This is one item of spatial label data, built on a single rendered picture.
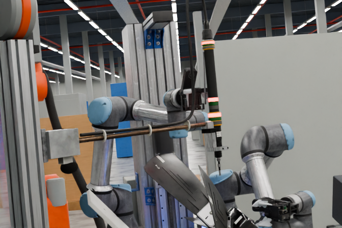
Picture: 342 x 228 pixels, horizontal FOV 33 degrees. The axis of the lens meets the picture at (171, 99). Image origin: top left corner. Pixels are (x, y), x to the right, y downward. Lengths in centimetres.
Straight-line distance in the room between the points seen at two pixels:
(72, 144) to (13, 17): 35
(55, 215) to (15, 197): 437
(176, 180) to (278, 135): 71
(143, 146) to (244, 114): 114
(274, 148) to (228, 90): 138
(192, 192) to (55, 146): 57
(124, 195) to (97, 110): 44
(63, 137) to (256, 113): 248
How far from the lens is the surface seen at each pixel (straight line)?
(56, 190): 580
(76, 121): 998
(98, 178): 258
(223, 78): 381
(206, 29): 195
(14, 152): 147
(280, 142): 248
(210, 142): 192
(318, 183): 404
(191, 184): 192
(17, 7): 143
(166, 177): 188
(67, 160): 154
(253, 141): 243
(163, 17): 260
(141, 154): 287
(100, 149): 254
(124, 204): 270
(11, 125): 147
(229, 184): 279
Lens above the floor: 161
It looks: 1 degrees up
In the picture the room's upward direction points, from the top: 5 degrees counter-clockwise
